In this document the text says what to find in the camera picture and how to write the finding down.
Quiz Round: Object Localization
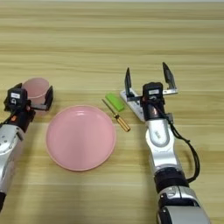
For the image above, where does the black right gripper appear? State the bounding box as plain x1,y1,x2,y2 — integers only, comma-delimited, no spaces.
123,61,179,121

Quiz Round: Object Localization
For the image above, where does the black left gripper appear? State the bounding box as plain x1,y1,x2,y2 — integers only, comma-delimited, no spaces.
3,82,54,134

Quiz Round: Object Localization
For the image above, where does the pink plastic cup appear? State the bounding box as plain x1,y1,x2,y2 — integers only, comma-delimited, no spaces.
22,76,51,114

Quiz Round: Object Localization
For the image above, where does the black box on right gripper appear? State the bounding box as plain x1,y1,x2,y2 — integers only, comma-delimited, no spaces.
142,81,165,102

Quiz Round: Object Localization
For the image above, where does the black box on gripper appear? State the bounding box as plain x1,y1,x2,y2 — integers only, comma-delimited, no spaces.
6,87,29,110
142,81,165,102

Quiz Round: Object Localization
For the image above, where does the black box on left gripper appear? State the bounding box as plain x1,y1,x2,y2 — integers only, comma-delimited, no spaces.
6,87,29,110

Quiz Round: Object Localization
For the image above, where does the pink round plate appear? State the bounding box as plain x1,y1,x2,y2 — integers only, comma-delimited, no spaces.
45,104,117,172

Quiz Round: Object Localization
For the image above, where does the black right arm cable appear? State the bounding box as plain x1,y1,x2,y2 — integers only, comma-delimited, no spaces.
150,101,201,185

